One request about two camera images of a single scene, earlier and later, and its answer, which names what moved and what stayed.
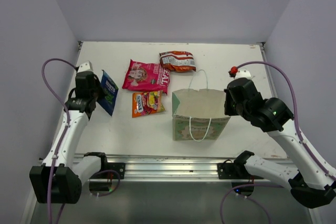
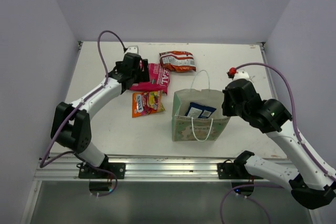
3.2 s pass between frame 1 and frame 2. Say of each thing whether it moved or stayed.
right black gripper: stayed
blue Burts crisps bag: moved
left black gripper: moved
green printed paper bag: stayed
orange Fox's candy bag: stayed
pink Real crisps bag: stayed
